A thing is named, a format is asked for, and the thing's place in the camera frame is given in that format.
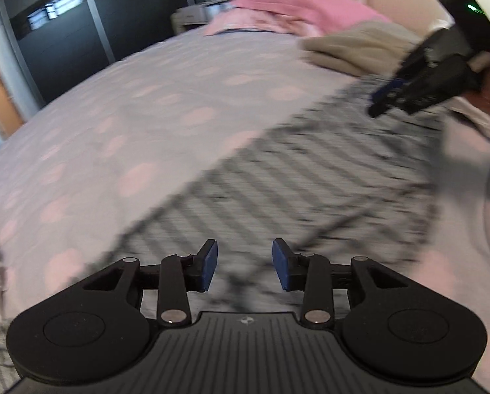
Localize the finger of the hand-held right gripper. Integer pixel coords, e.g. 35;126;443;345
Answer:
390;43;431;88
367;78;425;118

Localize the patterned light pink pillow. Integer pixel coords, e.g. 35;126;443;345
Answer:
204;8;323;38

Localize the grey bedspread with pink dots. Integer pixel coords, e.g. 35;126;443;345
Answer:
0;25;490;394

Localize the plain pink pillow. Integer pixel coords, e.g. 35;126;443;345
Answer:
233;0;393;36

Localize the grey striped pajama top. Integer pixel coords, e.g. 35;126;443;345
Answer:
114;72;448;317

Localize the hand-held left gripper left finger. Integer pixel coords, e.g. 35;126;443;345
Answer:
83;238;219;328

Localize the white folded garment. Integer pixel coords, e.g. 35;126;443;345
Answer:
446;94;490;137

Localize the beige folded garment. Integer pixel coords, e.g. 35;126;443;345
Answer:
302;20;422;77

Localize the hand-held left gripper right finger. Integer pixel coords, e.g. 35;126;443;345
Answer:
272;238;408;329

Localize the black sliding wardrobe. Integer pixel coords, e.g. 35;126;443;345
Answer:
0;0;197;106

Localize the grey bedside cabinet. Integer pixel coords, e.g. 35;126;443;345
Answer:
170;2;234;36

